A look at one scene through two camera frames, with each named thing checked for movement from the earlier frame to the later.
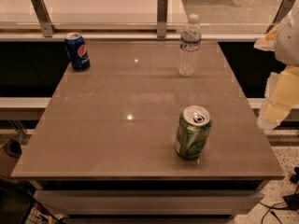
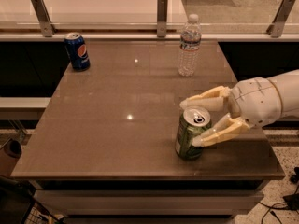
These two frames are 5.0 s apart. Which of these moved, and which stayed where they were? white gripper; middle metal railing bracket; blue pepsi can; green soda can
Moved: white gripper
Stayed: middle metal railing bracket; blue pepsi can; green soda can
